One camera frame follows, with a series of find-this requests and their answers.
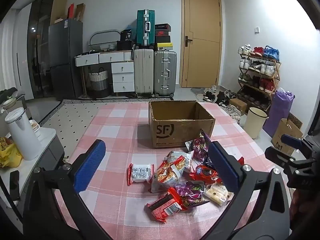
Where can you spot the large purple candy bag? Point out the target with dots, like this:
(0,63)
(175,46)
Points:
(200,146)

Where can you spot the red barcode snack packet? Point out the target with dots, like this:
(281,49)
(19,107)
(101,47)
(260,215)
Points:
(165,205)

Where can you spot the grey white laundry basket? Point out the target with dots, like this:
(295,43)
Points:
(98,82)

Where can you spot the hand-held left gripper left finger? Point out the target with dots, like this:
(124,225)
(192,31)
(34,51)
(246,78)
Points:
(90,167)

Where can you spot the scattered pile of shoes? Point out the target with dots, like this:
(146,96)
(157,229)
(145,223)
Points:
(222,98)

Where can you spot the brown folded cardboard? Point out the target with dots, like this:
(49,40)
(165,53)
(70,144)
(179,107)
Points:
(80,12)

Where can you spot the white cheese stick packet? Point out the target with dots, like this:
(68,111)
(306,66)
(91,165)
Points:
(216,195)

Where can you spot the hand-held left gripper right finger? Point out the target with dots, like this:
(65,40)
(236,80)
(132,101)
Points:
(223,167)

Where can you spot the black phone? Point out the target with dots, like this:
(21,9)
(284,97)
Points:
(15,185)

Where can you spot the beige suitcase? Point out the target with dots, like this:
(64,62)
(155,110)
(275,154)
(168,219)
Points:
(143,72)

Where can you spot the small plain cardboard box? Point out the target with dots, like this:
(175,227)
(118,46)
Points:
(237,105)

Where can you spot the white wardrobe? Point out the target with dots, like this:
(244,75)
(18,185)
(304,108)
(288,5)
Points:
(23,50)

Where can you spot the teal suitcase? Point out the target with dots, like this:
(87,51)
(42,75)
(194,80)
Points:
(145,27)

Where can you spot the plain black shoe box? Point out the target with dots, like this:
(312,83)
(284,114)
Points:
(162,39)

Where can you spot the white dotted rug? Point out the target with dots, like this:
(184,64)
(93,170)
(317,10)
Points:
(70,120)

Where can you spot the white orange noodle snack bag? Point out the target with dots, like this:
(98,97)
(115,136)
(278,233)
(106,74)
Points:
(170,172)

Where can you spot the yellow black shoe box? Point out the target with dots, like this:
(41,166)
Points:
(164,46)

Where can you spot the red cookie packet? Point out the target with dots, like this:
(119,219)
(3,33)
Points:
(206,172)

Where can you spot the small purple silver snack packet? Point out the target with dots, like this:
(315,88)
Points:
(191,192)

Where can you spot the silver suitcase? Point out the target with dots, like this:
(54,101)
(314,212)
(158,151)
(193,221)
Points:
(165,72)

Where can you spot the cream trash bin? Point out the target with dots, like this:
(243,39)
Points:
(255,123)

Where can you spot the cat print cardboard box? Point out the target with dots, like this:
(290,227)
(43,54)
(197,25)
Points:
(282,135)

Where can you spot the dark grey fridge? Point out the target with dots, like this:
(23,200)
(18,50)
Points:
(65,55)

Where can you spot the black glass cabinet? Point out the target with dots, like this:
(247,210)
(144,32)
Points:
(40,42)

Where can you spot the white drawer desk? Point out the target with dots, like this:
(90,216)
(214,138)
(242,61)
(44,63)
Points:
(122,77)

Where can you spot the brown cardboard box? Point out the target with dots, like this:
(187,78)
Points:
(175,132)

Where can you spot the white jug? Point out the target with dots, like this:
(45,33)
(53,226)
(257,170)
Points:
(22,137)

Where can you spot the flat cardboard sheet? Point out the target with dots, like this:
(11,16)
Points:
(58,5)

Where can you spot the yellow plastic bag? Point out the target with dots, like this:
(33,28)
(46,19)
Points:
(8,152)

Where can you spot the black bag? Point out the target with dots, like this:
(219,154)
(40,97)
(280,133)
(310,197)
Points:
(125,45)

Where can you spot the grey door mat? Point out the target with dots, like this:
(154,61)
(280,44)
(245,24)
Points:
(196,92)

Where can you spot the purple gift bag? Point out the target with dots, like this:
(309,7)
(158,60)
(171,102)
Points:
(278,110)

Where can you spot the white grey side table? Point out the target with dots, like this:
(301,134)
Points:
(47,145)

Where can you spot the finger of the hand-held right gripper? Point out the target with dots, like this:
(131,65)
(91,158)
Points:
(277,155)
(291,141)

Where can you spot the black box white print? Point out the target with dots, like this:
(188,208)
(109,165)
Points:
(125,35)

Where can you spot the small white red snack packet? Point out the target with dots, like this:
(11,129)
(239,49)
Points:
(140,173)

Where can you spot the black shoe box red label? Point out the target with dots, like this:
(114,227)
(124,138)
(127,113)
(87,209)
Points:
(162,26)

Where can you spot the oval mirror frame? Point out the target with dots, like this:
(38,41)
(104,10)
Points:
(105,31)

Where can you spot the wooden door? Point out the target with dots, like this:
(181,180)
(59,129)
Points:
(200,42)

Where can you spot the wooden shoe rack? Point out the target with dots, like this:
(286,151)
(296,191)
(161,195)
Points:
(275,76)

